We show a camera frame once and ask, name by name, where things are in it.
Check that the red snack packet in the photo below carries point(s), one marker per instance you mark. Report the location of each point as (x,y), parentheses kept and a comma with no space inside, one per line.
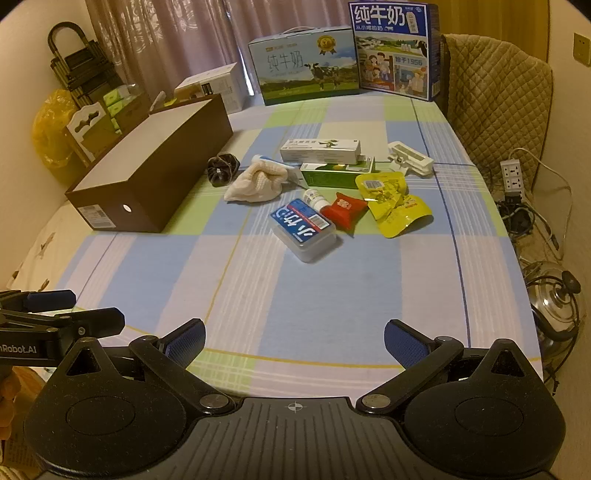
(344,212)

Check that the yellow snack packet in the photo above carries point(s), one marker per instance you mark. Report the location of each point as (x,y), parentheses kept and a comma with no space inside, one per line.
(383,187)
(401,217)

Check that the cream printed bedsheet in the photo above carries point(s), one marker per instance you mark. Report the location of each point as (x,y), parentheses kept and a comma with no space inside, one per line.
(41,249)

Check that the green and white milk carton box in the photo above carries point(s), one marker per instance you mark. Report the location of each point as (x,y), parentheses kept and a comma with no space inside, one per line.
(300,64)

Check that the wall switch plate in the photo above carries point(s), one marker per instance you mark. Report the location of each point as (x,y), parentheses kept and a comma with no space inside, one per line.
(582,46)

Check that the steel pot lid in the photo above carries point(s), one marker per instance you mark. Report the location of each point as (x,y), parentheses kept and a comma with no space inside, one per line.
(551,304)

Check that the blue milk carton box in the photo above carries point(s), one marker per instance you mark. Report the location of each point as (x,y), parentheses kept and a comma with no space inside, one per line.
(397,50)

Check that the cream knitted cloth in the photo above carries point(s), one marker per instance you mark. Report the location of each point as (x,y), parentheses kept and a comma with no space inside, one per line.
(256,184)

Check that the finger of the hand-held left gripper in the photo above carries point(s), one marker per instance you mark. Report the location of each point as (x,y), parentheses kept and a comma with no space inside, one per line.
(92,321)
(48,300)

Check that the black hair scrunchie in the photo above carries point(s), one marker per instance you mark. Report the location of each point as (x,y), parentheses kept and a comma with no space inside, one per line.
(221,168)

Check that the white power strip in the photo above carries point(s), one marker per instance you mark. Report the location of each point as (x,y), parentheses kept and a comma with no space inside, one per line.
(513,175)

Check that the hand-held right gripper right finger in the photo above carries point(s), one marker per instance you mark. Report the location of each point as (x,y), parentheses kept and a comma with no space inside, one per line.
(406,344)

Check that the plaid checked sheet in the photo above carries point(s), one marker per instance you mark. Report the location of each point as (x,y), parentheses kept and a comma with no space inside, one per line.
(277,300)

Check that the long white medicine box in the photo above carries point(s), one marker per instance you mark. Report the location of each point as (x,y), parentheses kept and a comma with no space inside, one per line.
(318,150)

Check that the open cardboard box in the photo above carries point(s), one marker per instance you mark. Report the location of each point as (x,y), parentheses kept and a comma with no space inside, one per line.
(99,134)

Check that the brown cardboard shoe box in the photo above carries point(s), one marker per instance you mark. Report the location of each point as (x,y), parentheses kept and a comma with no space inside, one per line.
(152,161)

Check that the blue-lidded plastic box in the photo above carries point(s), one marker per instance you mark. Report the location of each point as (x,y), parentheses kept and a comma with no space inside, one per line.
(300,228)

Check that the white pill bottle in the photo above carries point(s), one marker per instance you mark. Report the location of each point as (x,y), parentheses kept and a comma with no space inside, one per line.
(314,198)

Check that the white cardboard box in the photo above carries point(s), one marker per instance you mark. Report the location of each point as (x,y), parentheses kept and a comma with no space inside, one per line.
(217,85)

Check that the beige quilted chair cover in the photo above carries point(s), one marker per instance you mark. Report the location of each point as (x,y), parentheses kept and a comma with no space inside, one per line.
(498,106)

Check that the pink curtain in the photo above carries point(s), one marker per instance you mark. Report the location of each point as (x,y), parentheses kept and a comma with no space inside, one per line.
(161,37)

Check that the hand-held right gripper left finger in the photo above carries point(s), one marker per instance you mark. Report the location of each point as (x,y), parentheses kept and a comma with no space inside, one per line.
(184,341)

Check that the green and white medicine box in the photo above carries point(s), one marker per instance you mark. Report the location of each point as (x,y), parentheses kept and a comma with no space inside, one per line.
(328,177)

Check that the yellow plastic bag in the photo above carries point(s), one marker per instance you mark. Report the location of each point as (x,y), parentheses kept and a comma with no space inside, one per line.
(51,134)

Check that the white plastic clip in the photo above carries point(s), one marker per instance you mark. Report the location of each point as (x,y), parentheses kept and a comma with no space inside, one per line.
(411,157)

